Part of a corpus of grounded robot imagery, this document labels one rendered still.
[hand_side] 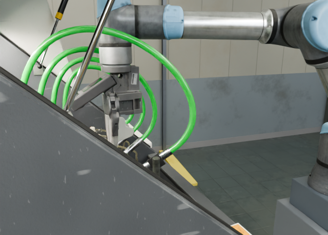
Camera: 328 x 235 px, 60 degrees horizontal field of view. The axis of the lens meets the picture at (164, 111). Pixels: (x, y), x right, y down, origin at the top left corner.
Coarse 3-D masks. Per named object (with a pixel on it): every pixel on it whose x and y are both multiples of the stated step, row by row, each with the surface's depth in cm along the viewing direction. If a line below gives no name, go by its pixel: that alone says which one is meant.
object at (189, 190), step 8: (152, 168) 109; (160, 168) 101; (168, 168) 101; (160, 176) 103; (168, 176) 95; (176, 176) 95; (176, 184) 90; (184, 184) 90; (184, 192) 86; (192, 192) 85; (200, 192) 85; (200, 200) 81; (208, 200) 81; (208, 208) 77; (216, 208) 77; (224, 216) 74; (232, 224) 71
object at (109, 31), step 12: (60, 36) 56; (120, 36) 56; (132, 36) 56; (36, 48) 57; (144, 48) 57; (36, 60) 57; (24, 72) 58; (180, 84) 59; (192, 96) 60; (192, 108) 60; (192, 120) 61; (180, 144) 62
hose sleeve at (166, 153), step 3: (165, 150) 63; (168, 150) 62; (159, 153) 63; (162, 153) 63; (165, 153) 62; (168, 153) 62; (171, 153) 63; (162, 156) 63; (165, 156) 63; (168, 156) 63; (147, 162) 63; (144, 165) 63; (147, 165) 63; (150, 168) 64
